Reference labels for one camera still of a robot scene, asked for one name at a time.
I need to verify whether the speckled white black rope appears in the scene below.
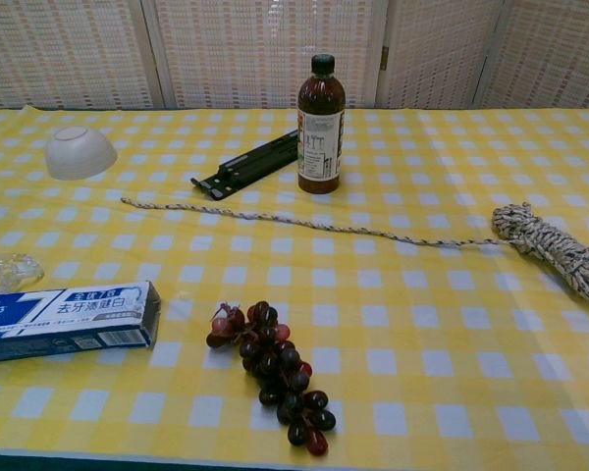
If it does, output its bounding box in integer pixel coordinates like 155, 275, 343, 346
120, 196, 589, 303

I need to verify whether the black folding metal stand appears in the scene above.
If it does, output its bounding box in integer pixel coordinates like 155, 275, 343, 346
190, 130, 300, 201

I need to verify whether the dark red grape bunch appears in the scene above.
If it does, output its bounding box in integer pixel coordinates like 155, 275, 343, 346
205, 300, 338, 457

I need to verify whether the brown bottle black cap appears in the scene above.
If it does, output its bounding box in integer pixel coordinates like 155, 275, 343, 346
296, 53, 348, 194

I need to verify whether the blue white toothpaste box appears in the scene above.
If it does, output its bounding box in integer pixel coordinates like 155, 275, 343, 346
0, 280, 162, 365

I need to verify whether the white upturned bowl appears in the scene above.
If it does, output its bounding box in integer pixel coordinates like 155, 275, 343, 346
45, 126, 119, 182

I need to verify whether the clear plastic packaging piece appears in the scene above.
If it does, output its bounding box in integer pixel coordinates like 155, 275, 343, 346
0, 252, 45, 295

